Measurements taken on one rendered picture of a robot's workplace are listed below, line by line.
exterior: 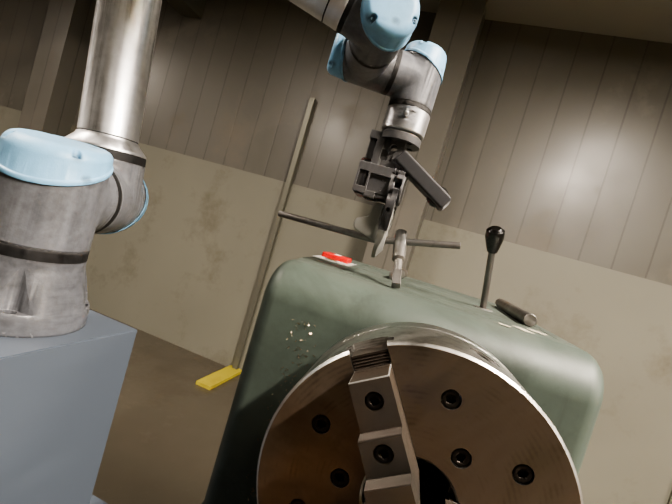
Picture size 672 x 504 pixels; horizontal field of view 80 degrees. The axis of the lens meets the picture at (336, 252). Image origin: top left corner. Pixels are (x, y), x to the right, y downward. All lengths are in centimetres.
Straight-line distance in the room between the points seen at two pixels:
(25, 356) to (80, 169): 21
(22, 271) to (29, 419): 17
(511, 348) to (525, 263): 245
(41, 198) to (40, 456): 31
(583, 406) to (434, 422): 25
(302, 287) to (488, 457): 31
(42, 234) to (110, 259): 364
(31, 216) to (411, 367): 44
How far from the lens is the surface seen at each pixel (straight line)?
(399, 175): 68
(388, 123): 70
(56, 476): 68
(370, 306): 57
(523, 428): 44
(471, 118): 318
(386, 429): 38
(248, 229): 338
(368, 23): 57
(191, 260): 365
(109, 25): 74
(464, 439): 44
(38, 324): 58
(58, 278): 58
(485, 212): 303
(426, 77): 72
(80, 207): 57
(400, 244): 68
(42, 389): 58
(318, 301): 57
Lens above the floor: 131
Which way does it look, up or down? 2 degrees down
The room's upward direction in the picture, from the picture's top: 16 degrees clockwise
